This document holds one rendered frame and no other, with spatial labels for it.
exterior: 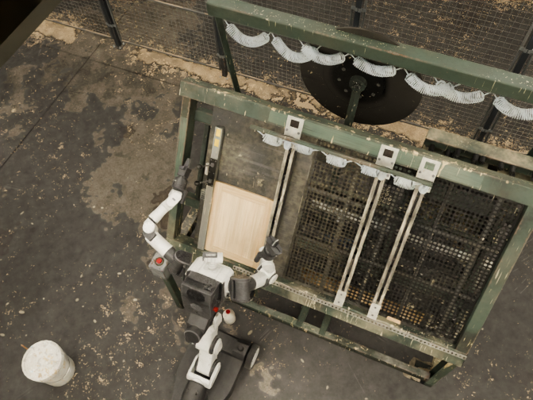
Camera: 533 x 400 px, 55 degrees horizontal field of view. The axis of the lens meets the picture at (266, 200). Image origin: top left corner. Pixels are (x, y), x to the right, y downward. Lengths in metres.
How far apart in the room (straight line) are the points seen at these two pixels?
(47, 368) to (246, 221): 1.91
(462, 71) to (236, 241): 1.81
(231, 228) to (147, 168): 1.95
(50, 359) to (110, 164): 2.06
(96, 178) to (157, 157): 0.64
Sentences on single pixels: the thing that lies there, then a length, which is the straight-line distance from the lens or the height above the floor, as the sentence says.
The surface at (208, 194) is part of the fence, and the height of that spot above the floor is 1.29.
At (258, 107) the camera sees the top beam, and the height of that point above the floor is 1.93.
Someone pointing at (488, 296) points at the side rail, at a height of 1.29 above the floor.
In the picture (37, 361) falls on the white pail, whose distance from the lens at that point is 4.42.
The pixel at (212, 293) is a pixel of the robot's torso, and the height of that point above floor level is 1.41.
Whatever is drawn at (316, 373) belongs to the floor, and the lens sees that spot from 4.37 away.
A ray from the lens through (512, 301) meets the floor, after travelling 4.93.
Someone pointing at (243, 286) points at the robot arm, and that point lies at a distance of 3.12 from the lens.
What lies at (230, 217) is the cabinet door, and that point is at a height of 1.17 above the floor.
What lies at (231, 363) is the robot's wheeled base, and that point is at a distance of 4.22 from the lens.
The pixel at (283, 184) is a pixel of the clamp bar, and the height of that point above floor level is 1.54.
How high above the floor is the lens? 4.26
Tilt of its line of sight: 59 degrees down
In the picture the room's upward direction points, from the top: 3 degrees counter-clockwise
